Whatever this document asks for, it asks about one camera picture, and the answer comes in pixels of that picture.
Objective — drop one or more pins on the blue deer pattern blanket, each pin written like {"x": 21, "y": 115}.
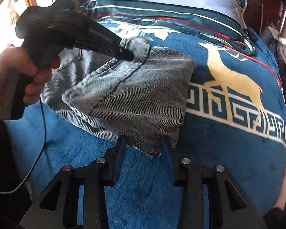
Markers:
{"x": 144, "y": 196}

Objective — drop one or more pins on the right light blue pillow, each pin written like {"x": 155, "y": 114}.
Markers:
{"x": 218, "y": 21}

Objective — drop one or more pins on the grey denim pants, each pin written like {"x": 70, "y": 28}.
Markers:
{"x": 143, "y": 99}

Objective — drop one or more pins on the carved dark wood headboard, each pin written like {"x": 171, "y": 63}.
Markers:
{"x": 261, "y": 13}

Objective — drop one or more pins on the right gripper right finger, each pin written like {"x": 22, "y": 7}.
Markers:
{"x": 211, "y": 198}

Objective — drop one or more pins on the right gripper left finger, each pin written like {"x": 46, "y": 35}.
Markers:
{"x": 75, "y": 197}

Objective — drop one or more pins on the left hand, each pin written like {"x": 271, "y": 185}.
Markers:
{"x": 15, "y": 60}

